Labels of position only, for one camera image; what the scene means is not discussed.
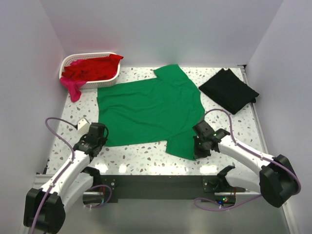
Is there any green t-shirt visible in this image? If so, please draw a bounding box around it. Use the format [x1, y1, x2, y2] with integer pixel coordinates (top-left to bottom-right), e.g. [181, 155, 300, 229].
[97, 64, 204, 160]

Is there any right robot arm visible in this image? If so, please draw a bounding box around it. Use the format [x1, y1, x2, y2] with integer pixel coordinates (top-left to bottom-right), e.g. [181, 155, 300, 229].
[193, 120, 301, 208]

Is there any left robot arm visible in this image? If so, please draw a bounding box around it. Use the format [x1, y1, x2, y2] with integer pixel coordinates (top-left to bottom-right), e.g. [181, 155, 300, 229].
[23, 122, 113, 234]

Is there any folded black t-shirt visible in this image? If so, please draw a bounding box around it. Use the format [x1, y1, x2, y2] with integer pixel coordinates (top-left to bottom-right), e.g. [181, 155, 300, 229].
[199, 69, 259, 115]

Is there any pink t-shirt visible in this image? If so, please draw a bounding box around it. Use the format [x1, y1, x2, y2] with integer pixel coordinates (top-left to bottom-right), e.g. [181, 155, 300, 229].
[60, 60, 85, 102]

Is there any red t-shirt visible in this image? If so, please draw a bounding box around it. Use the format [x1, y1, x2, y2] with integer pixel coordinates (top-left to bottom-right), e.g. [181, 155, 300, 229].
[61, 54, 123, 82]

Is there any white perforated laundry basket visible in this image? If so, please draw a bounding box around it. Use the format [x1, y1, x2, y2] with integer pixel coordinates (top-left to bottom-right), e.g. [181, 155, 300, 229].
[59, 52, 120, 89]

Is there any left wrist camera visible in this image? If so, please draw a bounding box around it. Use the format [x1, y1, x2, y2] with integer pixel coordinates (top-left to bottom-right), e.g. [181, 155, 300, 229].
[77, 117, 90, 135]

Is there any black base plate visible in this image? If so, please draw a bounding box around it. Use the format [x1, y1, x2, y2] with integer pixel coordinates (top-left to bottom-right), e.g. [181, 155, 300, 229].
[81, 174, 246, 208]

